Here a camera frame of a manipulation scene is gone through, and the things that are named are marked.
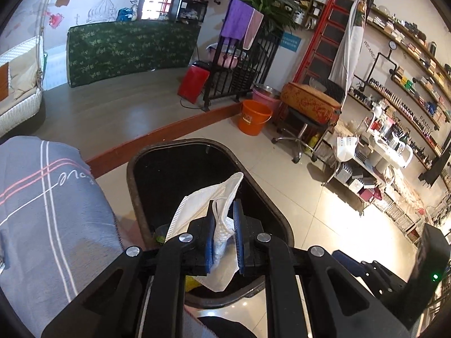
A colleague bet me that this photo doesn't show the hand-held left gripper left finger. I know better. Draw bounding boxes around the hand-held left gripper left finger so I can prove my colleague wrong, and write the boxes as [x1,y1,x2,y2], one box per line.
[41,200,217,338]

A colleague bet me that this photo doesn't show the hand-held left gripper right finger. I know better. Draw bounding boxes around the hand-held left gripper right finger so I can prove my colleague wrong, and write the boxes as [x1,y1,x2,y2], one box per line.
[233,199,411,338]

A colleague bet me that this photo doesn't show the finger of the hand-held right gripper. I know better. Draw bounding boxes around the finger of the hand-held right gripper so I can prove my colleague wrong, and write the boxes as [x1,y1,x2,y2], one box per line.
[331,249,379,279]

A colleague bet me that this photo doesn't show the white face mask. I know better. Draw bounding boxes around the white face mask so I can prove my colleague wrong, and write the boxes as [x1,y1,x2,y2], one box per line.
[165,172,244,293]

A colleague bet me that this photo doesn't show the black trash bin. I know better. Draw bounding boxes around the black trash bin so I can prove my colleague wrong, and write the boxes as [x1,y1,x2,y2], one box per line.
[127,138,295,307]

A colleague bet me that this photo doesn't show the white rolling cart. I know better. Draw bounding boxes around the white rolling cart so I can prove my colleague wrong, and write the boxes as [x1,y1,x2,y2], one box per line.
[324,113,427,235]

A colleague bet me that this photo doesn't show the dark cloth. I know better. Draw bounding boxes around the dark cloth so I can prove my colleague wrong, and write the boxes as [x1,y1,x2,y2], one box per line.
[196,316,258,338]

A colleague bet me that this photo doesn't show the white jug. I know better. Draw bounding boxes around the white jug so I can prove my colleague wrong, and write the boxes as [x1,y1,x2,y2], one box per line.
[379,137,414,170]

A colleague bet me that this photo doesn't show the white paper bag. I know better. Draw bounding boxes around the white paper bag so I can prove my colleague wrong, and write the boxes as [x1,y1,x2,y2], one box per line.
[336,137,358,161]

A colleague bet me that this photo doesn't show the orange plastic bucket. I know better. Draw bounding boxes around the orange plastic bucket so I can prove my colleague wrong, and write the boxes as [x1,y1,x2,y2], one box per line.
[238,99,273,136]

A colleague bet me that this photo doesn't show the black swivel stool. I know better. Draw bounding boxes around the black swivel stool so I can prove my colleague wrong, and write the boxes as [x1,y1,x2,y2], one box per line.
[271,107,335,164]

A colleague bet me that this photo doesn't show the pink plastic basin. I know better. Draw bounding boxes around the pink plastic basin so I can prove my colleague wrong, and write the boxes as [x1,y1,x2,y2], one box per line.
[252,84,282,110]

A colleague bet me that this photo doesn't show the orange patterned cushion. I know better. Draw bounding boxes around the orange patterned cushion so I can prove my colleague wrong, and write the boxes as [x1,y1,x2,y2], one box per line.
[280,82,343,125]

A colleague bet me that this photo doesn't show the red box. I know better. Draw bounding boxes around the red box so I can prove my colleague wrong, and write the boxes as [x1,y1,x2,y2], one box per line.
[177,66,211,104]

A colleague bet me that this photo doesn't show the grey striped blanket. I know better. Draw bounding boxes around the grey striped blanket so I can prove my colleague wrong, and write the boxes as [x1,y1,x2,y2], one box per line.
[0,137,219,338]

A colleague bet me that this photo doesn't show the black metal rack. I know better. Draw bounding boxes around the black metal rack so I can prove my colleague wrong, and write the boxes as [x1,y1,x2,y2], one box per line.
[202,30,284,111]

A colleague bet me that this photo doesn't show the green patterned board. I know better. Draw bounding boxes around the green patterned board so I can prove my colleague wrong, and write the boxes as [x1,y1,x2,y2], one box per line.
[66,19,201,88]

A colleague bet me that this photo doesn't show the white hanging cloth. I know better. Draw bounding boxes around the white hanging cloth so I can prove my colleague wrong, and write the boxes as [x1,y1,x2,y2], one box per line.
[329,0,365,94]

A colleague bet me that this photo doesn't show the pink towel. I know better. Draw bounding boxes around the pink towel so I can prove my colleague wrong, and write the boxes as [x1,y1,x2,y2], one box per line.
[242,9,264,50]

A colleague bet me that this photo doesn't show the red ladder shelf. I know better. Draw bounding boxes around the red ladder shelf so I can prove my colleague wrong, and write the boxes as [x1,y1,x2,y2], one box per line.
[292,0,356,85]

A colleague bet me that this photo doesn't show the purple towel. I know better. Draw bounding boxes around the purple towel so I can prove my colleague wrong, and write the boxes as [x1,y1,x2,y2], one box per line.
[219,0,254,41]

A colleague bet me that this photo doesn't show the black glass tank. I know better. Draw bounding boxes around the black glass tank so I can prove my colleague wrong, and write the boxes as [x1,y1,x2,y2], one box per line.
[175,0,208,25]

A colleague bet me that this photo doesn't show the white wicker swing sofa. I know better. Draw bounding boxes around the white wicker swing sofa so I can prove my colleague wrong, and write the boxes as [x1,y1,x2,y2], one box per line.
[0,36,46,138]

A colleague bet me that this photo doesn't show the beige cushion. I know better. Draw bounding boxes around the beige cushion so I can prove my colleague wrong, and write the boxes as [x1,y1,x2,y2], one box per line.
[9,44,41,99]

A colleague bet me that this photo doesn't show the brown cushion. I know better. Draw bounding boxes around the brown cushion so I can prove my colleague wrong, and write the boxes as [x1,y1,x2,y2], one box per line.
[0,63,9,103]

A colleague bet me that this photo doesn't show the wall shelves of bottles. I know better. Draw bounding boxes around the wall shelves of bottles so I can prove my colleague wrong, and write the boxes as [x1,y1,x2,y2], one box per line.
[347,5,451,180]

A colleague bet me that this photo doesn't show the blue wall sign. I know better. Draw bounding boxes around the blue wall sign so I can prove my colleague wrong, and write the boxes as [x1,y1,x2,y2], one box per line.
[280,33,302,52]

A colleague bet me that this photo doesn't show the swing rope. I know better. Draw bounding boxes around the swing rope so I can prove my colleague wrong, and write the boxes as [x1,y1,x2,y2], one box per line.
[35,25,47,82]

